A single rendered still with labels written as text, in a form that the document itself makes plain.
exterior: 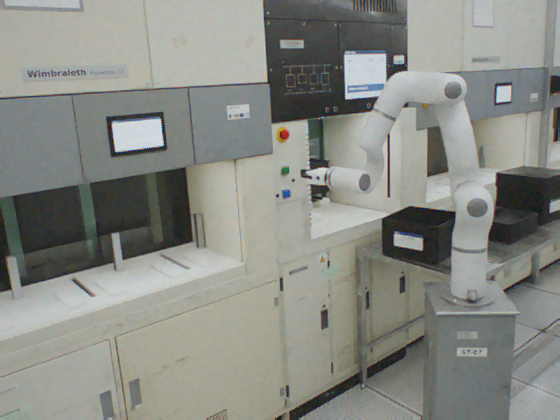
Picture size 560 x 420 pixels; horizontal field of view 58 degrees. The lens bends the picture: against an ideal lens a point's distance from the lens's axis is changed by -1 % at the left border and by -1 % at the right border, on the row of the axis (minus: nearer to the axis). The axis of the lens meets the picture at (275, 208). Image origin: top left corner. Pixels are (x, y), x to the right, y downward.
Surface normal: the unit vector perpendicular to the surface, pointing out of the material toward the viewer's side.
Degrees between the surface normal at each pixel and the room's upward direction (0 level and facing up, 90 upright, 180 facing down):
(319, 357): 90
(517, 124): 90
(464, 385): 90
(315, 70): 90
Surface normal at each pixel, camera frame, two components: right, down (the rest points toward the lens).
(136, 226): 0.62, 0.15
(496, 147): -0.78, 0.19
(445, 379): -0.11, 0.25
